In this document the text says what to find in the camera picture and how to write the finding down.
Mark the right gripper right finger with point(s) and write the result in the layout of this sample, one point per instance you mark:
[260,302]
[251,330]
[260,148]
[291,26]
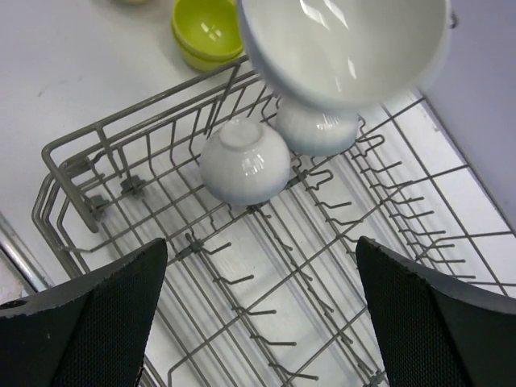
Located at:
[432,329]

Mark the white bowl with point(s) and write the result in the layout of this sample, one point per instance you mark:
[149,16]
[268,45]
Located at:
[244,163]
[345,55]
[313,133]

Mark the lime green bowl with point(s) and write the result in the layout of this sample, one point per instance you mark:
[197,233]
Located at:
[208,28]
[198,63]

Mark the floral patterned bowl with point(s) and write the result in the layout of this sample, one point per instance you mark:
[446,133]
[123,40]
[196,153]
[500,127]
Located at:
[133,2]

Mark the grey wire dish rack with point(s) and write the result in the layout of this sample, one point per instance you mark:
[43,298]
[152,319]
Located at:
[267,295]

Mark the white bowl front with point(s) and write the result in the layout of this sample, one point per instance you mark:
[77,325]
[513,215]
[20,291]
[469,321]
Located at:
[345,55]

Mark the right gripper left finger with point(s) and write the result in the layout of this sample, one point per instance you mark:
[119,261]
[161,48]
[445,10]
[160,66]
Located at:
[89,331]

